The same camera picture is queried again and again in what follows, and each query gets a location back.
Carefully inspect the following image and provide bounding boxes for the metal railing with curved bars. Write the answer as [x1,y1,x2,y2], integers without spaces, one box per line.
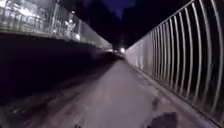
[124,0,224,128]

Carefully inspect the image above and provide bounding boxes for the pale metal fence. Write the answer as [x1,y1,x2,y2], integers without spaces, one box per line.
[0,0,114,50]

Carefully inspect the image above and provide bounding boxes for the dark low wall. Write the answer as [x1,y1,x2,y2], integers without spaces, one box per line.
[0,31,119,104]

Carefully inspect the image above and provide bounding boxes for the dark trees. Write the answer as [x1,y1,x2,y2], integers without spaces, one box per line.
[59,0,194,51]

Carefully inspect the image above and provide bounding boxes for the grey paved path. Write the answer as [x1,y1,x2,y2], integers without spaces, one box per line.
[0,59,221,128]

